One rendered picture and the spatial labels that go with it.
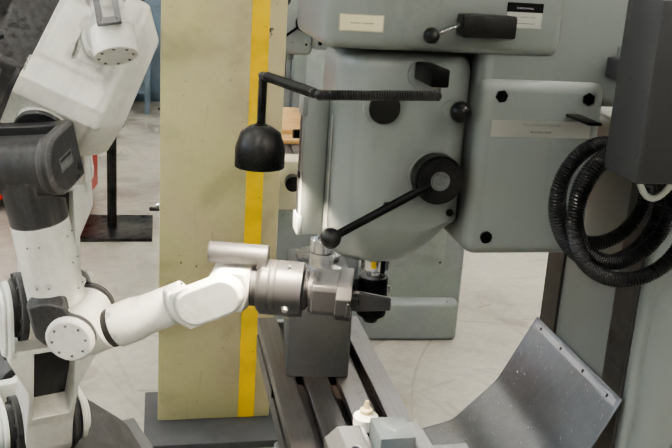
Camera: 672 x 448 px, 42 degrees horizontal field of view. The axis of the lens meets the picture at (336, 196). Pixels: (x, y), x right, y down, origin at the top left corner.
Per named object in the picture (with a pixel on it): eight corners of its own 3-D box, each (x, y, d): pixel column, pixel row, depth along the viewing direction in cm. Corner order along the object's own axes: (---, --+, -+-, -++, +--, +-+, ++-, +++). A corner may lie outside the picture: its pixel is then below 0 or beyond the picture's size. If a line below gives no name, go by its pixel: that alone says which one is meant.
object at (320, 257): (334, 273, 166) (336, 246, 165) (310, 273, 166) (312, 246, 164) (331, 265, 171) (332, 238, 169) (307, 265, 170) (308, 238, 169)
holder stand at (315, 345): (285, 376, 167) (290, 280, 162) (283, 329, 188) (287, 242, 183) (347, 378, 168) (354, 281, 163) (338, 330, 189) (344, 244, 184)
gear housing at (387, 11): (322, 48, 113) (327, -31, 110) (295, 31, 136) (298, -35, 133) (561, 58, 120) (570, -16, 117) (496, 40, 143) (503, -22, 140)
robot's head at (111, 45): (86, 72, 134) (99, 46, 127) (76, 12, 137) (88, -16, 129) (128, 71, 138) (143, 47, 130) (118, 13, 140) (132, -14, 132)
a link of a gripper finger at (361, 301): (389, 312, 136) (350, 309, 136) (391, 293, 135) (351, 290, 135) (389, 316, 134) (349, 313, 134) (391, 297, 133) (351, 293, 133)
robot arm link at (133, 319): (176, 337, 137) (72, 376, 141) (189, 305, 147) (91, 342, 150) (144, 282, 134) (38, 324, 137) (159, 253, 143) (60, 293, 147)
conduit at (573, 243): (560, 293, 112) (582, 135, 106) (512, 251, 127) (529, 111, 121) (688, 291, 115) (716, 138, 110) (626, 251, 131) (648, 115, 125)
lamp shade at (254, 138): (226, 161, 126) (227, 119, 124) (271, 159, 130) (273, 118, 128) (246, 173, 120) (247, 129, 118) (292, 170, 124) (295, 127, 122)
